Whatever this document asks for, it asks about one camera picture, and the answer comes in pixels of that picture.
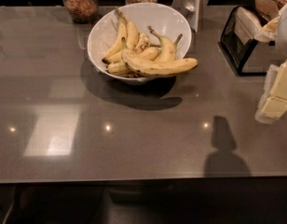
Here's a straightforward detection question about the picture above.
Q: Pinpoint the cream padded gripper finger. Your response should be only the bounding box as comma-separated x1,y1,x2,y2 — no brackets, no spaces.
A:
262,60,287,119

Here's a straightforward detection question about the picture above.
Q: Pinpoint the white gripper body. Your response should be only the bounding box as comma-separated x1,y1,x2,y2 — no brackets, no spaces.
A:
254,64,278,124

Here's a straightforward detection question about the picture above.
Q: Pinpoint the large front yellow banana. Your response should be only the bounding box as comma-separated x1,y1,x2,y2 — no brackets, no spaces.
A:
121,38,198,77

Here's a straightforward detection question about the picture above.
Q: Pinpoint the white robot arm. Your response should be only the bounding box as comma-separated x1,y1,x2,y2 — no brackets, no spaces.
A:
254,4,287,124

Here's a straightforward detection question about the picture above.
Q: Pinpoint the green-stemmed right yellow banana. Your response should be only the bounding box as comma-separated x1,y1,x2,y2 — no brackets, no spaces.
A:
148,26,183,62

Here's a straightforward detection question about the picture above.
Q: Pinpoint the white bowl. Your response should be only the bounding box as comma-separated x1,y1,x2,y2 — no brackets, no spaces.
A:
88,3,191,85

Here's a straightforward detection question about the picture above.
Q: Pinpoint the lower left yellow banana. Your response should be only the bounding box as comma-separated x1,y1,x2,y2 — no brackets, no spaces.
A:
107,61,130,77

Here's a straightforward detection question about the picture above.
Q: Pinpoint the upright center yellow banana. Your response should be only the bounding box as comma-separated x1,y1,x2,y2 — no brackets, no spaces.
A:
116,7,139,49

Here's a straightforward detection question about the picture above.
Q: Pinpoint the left long yellow banana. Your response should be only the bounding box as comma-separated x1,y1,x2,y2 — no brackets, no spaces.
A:
102,18,127,63

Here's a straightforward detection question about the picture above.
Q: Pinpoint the black metal rack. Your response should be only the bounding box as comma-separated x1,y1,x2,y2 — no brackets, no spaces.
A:
218,6,267,77

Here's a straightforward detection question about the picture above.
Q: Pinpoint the brown paper bag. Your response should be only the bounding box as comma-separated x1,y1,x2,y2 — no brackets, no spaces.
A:
254,0,279,21

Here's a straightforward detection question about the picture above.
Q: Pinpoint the left glass jar with nuts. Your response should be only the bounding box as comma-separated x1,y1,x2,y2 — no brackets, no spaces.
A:
62,0,99,23

